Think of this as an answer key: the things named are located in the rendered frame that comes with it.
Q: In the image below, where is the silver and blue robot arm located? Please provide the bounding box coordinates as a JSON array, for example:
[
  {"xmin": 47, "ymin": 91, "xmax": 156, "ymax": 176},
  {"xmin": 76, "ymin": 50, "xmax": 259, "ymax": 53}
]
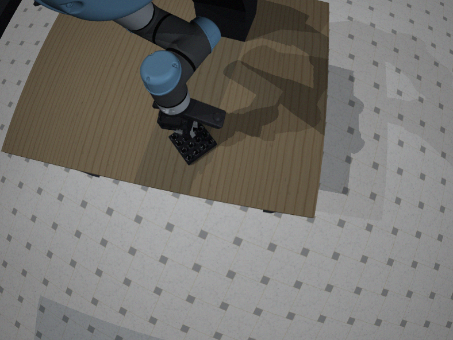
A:
[{"xmin": 34, "ymin": 0, "xmax": 226, "ymax": 129}]

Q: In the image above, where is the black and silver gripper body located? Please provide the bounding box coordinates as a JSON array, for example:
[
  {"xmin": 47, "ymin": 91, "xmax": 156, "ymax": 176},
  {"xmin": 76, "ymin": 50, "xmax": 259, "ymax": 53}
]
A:
[{"xmin": 152, "ymin": 101, "xmax": 193, "ymax": 132}]

